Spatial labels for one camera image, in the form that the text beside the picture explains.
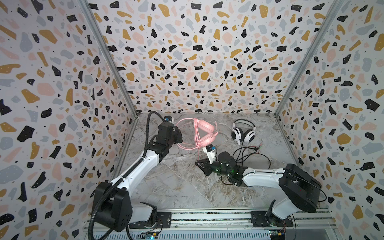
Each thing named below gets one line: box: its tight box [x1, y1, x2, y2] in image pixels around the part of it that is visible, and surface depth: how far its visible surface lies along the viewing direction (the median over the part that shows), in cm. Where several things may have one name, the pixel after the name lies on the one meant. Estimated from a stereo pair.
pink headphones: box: [196, 119, 219, 147], surface depth 78 cm
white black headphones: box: [231, 119, 257, 146], surface depth 102 cm
